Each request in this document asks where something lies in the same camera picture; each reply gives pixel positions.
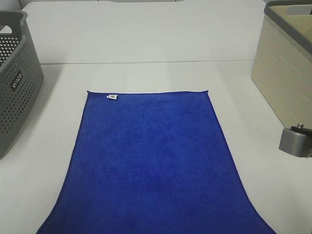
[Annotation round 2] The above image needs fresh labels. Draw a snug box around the blue microfiber towel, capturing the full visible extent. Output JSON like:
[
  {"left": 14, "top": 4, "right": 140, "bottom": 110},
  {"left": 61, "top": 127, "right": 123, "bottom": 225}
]
[{"left": 38, "top": 91, "right": 273, "bottom": 234}]

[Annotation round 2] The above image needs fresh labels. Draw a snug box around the beige plastic storage basket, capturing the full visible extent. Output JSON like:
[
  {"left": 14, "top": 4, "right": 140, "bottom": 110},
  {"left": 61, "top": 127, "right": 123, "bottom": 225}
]
[{"left": 251, "top": 0, "right": 312, "bottom": 129}]

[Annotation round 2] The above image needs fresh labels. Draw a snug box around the grey perforated plastic basket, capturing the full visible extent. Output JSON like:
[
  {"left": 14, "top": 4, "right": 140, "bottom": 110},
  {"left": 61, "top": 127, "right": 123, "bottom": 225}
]
[{"left": 0, "top": 10, "right": 44, "bottom": 156}]

